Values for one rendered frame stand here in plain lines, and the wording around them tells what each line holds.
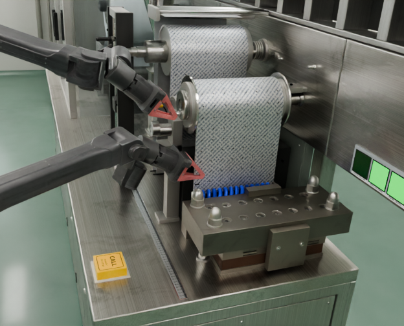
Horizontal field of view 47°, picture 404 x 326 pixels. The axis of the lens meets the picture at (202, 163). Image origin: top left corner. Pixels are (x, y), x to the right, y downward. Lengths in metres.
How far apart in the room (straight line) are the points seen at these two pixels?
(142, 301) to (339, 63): 0.71
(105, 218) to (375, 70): 0.81
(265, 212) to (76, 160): 0.47
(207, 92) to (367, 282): 1.87
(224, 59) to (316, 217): 0.53
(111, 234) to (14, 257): 1.60
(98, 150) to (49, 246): 1.92
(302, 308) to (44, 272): 1.73
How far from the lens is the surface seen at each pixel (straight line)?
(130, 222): 1.34
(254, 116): 1.20
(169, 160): 1.13
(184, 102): 1.15
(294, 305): 1.22
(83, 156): 0.99
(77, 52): 1.11
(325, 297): 1.26
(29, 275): 2.69
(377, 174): 1.07
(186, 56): 1.34
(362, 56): 1.11
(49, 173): 0.95
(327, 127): 1.22
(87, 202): 1.45
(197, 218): 1.11
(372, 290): 2.75
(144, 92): 1.11
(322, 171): 1.56
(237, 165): 1.23
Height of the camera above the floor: 1.60
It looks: 24 degrees down
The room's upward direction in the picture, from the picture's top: 3 degrees clockwise
